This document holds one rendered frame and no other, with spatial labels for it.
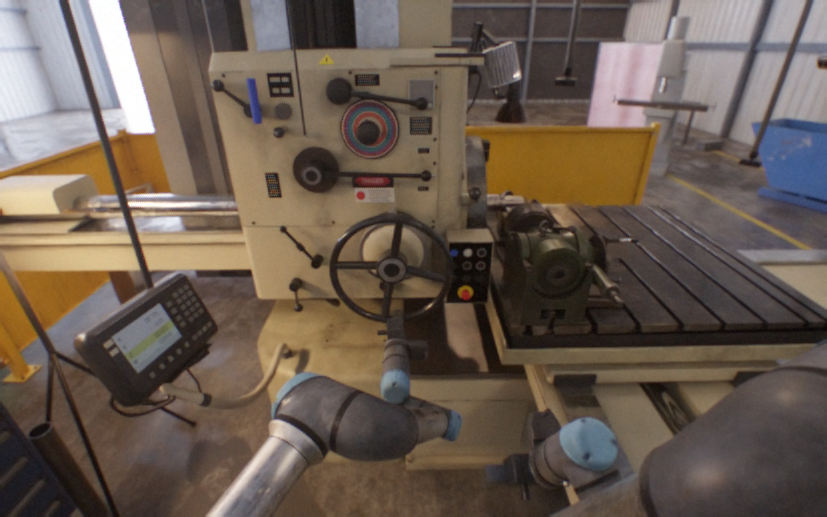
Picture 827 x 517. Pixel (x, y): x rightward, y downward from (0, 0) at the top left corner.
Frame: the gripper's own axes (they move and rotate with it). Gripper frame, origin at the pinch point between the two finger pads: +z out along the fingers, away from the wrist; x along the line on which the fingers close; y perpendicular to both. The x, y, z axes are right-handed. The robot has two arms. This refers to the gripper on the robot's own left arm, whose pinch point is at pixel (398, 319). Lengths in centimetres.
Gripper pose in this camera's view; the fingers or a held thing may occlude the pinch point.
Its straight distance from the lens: 130.9
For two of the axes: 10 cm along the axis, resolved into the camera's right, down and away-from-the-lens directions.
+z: 0.0, -4.7, 8.8
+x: 1.0, 8.8, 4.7
